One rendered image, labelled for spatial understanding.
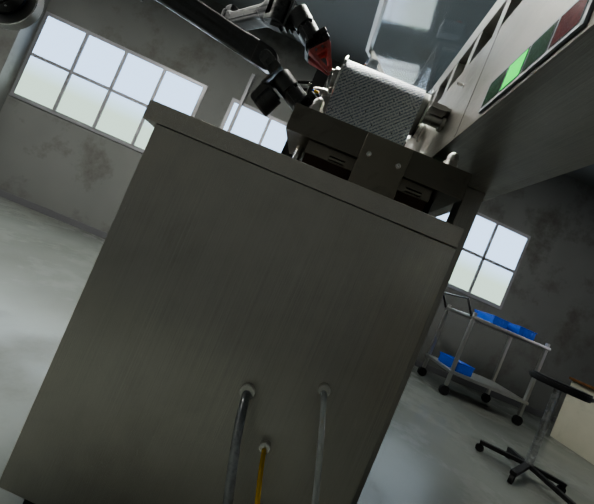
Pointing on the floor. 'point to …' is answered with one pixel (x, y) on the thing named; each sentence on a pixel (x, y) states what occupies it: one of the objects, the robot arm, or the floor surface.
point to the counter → (593, 426)
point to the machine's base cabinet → (226, 340)
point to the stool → (540, 436)
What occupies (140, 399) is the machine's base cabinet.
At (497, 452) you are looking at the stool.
